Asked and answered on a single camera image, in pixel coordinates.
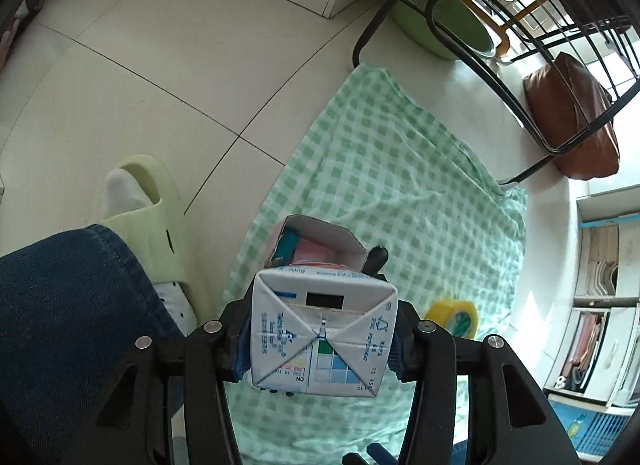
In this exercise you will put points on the green basin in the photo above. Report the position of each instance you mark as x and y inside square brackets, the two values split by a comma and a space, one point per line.
[450, 30]

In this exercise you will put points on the pink packet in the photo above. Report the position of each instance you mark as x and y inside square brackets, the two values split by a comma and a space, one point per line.
[315, 251]

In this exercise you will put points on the brown bag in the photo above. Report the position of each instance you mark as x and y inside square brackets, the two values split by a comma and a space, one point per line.
[565, 110]

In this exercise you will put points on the person's left jeans leg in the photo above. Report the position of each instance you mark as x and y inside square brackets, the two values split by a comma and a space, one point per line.
[60, 320]

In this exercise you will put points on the teal bottle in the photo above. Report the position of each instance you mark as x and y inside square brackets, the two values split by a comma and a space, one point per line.
[289, 247]

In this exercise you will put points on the green checked cloth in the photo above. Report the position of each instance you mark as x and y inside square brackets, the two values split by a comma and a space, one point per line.
[375, 170]

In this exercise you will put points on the blue box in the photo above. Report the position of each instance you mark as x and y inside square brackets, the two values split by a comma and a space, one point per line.
[585, 427]

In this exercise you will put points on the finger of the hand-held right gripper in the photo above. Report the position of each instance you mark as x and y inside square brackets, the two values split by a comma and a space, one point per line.
[382, 455]
[355, 460]

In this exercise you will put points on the white bookshelf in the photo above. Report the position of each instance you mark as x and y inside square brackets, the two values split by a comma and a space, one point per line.
[595, 265]

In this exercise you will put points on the person's right jeans leg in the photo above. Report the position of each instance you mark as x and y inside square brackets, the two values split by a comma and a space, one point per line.
[461, 452]

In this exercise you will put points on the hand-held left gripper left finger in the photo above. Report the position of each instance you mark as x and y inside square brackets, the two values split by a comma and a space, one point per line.
[242, 355]

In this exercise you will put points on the white carton box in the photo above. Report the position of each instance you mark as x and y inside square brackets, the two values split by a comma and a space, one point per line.
[325, 345]

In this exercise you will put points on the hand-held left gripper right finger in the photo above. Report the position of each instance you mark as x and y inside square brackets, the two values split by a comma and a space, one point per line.
[402, 365]

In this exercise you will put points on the yellow wooden frame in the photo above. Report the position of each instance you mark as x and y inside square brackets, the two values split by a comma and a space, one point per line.
[502, 42]

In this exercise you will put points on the pale green slipper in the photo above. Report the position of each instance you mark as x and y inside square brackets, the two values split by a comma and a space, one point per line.
[150, 235]

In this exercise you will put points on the person's jeans leg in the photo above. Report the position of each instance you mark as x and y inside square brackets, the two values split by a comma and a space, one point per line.
[461, 452]
[60, 320]

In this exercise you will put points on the white sock foot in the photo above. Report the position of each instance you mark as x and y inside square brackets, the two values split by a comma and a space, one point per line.
[122, 195]

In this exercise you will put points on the black car key fob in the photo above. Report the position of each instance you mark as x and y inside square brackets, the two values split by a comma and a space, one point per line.
[378, 260]

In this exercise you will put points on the yellow tape roll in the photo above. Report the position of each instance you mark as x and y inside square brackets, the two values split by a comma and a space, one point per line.
[445, 312]

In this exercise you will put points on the black metal chair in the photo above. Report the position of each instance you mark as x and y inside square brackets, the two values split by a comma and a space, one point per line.
[500, 95]

